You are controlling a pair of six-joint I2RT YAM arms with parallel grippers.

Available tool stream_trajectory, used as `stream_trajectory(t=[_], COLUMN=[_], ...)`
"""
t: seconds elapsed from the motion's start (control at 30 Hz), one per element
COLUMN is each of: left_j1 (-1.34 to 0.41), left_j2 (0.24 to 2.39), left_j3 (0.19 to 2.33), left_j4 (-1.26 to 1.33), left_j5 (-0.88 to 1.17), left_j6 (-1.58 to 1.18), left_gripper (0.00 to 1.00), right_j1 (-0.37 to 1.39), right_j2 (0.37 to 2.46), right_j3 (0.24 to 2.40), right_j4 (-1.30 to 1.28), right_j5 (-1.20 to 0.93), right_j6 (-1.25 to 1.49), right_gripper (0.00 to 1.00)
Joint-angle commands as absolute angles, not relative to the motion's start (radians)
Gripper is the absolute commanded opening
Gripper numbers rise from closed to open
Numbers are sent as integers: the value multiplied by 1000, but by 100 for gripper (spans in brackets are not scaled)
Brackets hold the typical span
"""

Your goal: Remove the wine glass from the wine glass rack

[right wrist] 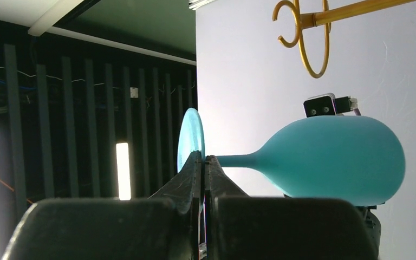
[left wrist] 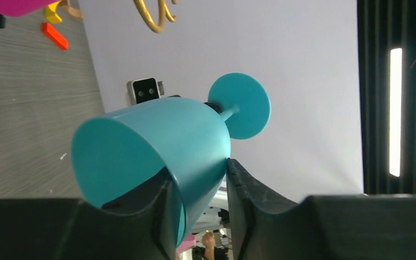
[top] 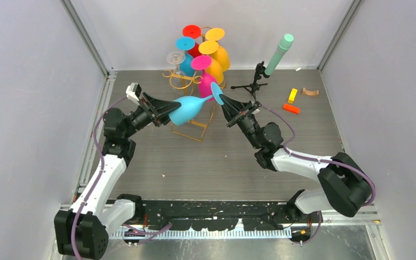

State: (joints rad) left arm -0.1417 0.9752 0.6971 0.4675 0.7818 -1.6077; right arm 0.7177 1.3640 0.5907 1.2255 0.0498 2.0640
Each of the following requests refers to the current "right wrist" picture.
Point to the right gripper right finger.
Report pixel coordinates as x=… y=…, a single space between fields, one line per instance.
x=243 y=227

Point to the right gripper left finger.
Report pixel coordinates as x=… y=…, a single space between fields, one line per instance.
x=163 y=226

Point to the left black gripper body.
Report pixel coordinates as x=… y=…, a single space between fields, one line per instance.
x=371 y=226

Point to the blue wine glass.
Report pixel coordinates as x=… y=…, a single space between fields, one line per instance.
x=354 y=158

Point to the gold wire glass rack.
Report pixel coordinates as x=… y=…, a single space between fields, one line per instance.
x=325 y=18

